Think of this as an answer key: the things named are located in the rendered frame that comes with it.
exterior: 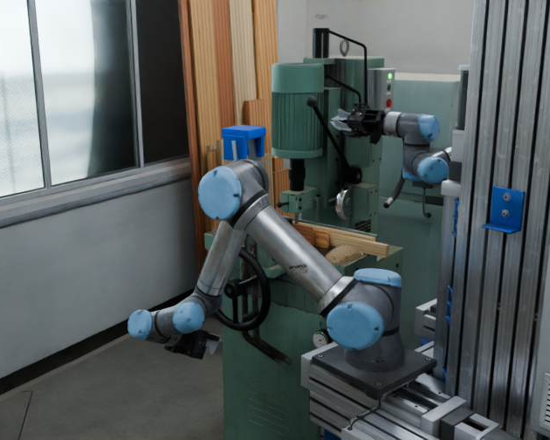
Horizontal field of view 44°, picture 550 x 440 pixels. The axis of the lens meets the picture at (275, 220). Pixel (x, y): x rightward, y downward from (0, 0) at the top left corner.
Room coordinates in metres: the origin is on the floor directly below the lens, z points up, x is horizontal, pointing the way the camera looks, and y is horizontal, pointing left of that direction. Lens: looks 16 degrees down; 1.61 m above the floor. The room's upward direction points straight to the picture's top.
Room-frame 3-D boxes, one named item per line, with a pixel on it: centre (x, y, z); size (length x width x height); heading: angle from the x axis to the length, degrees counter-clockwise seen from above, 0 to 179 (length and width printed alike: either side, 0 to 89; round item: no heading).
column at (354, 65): (2.54, -0.25, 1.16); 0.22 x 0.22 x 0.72; 52
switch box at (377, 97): (2.48, -0.38, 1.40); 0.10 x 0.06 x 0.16; 142
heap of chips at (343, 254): (2.09, -0.22, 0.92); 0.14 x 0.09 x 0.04; 142
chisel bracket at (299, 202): (2.33, -0.09, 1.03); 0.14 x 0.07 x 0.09; 142
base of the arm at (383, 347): (1.54, -0.25, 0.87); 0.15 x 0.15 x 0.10
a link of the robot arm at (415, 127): (1.98, -0.42, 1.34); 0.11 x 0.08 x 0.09; 52
